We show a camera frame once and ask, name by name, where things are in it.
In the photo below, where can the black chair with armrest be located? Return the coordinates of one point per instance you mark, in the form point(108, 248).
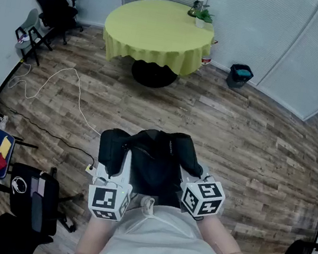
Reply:
point(29, 207)

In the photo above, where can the red and white bucket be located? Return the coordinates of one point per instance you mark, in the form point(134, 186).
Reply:
point(206, 61)

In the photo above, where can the blue chair with papers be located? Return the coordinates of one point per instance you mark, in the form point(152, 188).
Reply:
point(0, 155)

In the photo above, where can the white power plug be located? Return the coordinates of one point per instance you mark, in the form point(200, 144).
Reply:
point(91, 169)

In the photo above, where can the person's white top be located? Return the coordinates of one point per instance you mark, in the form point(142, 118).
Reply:
point(163, 249)

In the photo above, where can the person's right forearm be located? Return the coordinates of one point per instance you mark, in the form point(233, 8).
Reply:
point(219, 237)

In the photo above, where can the black trash bin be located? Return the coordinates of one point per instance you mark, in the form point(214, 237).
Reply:
point(239, 76)

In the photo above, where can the person's left forearm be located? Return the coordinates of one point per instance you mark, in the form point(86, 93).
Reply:
point(96, 239)

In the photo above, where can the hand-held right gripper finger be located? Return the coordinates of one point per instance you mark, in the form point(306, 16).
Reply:
point(184, 175)
point(206, 172)

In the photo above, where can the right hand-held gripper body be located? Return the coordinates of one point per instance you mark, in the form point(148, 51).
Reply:
point(201, 200)

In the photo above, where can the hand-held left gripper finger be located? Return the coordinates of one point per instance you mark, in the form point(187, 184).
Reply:
point(127, 166)

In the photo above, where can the black office chair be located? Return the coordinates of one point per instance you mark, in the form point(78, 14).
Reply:
point(55, 5)

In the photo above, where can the grey folding chair black frame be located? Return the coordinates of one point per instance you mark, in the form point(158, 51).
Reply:
point(31, 28)

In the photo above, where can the green potted plant white pot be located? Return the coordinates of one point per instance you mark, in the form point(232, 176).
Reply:
point(202, 16)

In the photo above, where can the round table yellow-green cloth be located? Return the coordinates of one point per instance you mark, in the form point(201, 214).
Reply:
point(159, 28)

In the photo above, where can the black garment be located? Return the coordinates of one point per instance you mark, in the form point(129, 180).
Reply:
point(154, 158)

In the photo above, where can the white earphones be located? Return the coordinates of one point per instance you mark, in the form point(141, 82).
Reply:
point(19, 185)

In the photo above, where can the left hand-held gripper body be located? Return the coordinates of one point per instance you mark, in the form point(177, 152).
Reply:
point(105, 200)

